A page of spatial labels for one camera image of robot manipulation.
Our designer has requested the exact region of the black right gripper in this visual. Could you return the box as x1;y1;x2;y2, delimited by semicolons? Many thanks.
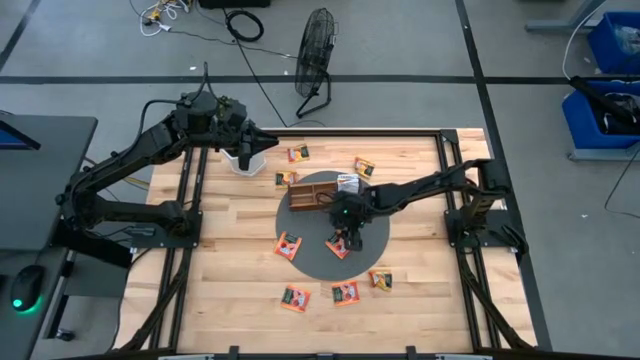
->
329;189;376;253

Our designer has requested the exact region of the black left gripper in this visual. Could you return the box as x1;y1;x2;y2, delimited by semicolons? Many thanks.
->
214;99;280;171

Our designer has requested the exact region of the red fruit tea packet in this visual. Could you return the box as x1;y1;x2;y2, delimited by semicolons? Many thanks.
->
331;280;361;307
324;232;353;260
280;284;312;314
273;231;303;262

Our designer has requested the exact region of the yellow tea packet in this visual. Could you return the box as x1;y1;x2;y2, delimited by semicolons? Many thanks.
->
274;170;299;189
368;269;394;293
353;156;377;179
287;143;311;164

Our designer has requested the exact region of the white orange Tazo tea packet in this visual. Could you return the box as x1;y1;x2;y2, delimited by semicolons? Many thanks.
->
336;172;361;195

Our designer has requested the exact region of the wooden tea organizer box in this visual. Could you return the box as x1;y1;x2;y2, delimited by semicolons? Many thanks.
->
288;174;362;212

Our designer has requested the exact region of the grey round placemat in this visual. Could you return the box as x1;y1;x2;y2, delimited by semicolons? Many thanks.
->
275;170;391;282

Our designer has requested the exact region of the black floor fan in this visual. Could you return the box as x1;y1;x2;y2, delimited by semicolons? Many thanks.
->
293;6;339;120

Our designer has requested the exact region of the black equipment case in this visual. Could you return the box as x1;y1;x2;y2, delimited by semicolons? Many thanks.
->
198;0;272;10

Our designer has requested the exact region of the black desk with monitor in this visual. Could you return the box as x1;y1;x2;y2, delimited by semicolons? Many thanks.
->
0;113;100;251

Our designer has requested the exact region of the computer monitor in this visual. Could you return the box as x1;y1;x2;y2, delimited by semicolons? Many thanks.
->
0;109;42;151

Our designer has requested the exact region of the black computer mouse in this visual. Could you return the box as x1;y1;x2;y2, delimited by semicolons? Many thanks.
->
9;263;46;314

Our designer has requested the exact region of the large blue storage bin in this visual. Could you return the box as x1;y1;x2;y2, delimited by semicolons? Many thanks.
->
561;79;640;151

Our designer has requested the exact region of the black stand on bin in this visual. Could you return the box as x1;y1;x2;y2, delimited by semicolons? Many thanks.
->
569;74;640;136

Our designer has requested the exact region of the black desk with mouse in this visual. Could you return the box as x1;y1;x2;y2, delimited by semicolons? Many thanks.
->
0;247;71;360

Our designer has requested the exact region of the grey desk foot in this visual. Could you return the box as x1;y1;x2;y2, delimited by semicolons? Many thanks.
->
524;0;609;35

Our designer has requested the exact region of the small blue storage bin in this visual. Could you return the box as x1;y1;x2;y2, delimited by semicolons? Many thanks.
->
587;10;640;76

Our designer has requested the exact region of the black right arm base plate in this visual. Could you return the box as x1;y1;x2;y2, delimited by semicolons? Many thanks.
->
444;208;521;250

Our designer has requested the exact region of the yellow cable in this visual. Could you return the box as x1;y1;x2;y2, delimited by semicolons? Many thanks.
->
82;157;151;191

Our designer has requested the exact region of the coiled black cable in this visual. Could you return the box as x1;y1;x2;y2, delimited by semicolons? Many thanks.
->
223;8;265;43

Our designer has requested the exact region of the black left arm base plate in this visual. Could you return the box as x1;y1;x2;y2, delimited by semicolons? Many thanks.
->
132;209;204;250

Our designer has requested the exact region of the white cable bundle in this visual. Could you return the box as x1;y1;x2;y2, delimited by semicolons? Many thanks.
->
128;0;194;39

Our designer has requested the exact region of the thin black floor cable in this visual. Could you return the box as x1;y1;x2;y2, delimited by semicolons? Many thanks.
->
603;147;640;221

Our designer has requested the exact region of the white floor cable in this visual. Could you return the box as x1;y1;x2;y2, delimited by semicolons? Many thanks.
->
560;4;609;81

